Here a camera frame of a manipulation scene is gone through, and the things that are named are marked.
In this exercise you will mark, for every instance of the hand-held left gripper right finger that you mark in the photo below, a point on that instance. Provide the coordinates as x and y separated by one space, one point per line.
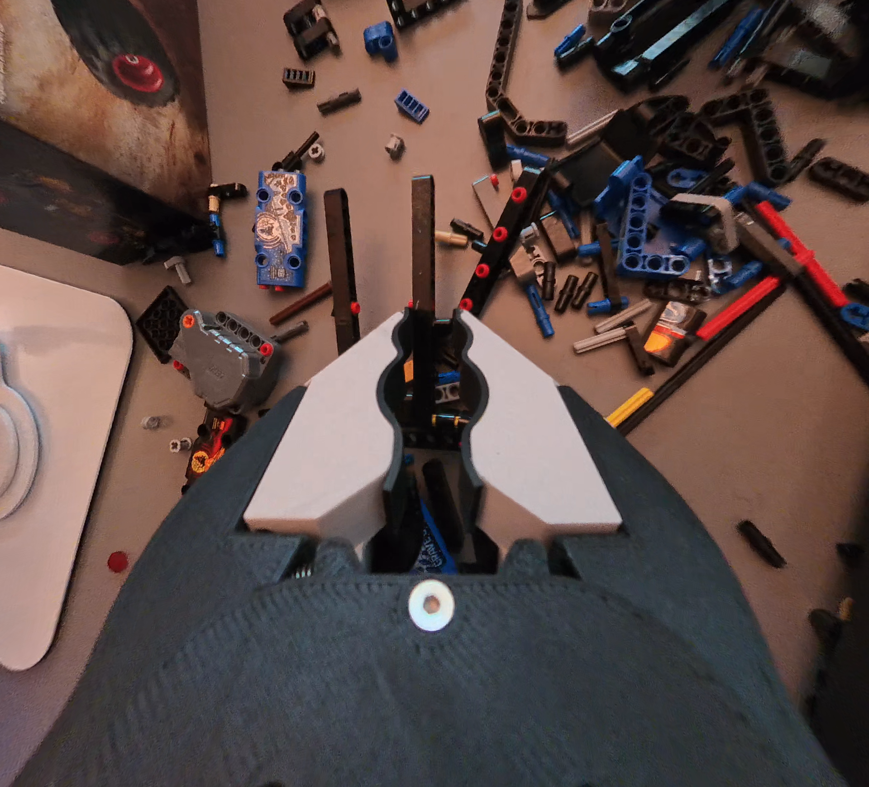
537 461

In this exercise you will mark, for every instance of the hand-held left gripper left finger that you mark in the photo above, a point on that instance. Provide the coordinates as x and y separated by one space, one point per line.
319 461

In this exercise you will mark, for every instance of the long black toy beam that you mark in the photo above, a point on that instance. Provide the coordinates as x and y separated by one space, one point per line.
341 271
422 244

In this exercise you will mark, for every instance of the grey desk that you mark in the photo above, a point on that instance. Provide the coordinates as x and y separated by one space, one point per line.
761 461

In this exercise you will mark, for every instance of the orange flame toy panel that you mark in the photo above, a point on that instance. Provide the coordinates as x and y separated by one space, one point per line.
215 445

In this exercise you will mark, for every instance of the grey toy motor block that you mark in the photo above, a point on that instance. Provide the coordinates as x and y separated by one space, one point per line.
224 359

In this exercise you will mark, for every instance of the brown toy axle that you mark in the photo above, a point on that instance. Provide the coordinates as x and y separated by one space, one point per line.
299 305

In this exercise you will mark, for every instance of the black square toy tile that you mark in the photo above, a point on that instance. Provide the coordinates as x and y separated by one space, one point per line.
163 323

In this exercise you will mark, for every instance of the small red toy stud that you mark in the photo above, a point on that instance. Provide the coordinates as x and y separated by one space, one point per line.
117 560

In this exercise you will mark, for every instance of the black beam with red pins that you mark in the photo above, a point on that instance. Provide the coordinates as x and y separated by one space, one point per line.
505 237

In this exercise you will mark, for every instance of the blue printed toy panel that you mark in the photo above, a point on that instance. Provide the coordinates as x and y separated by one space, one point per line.
280 227

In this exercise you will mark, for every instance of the short black toy beam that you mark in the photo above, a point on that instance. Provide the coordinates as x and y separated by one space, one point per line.
761 543

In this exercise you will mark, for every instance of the white document stand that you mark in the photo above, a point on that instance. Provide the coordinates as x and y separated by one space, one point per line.
61 461

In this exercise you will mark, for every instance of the small blue toy plate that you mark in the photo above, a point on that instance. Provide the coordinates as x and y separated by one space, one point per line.
412 107

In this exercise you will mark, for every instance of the pile of toy building pieces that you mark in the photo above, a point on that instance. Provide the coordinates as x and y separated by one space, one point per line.
679 122

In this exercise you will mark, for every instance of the blue angled toy piece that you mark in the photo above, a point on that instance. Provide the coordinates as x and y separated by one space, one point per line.
380 41

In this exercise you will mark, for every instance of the black toy connector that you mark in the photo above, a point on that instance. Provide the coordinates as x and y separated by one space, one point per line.
311 26

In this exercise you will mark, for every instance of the toy truck set box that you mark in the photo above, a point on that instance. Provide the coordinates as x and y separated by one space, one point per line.
95 54

